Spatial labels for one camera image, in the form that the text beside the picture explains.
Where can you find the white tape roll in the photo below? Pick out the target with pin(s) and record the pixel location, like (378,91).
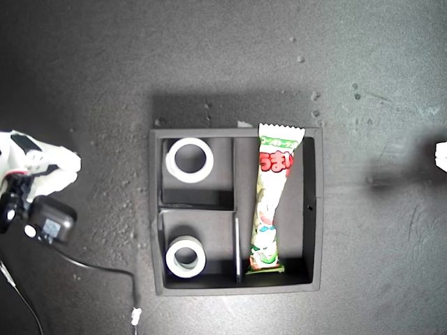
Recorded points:
(190,176)
(185,270)

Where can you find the green printed snack bar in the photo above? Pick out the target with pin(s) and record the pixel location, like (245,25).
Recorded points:
(270,195)

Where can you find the black tray with wells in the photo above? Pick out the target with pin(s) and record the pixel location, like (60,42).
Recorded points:
(223,209)

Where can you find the small white paper scrap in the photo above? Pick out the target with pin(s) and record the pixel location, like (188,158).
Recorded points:
(244,124)

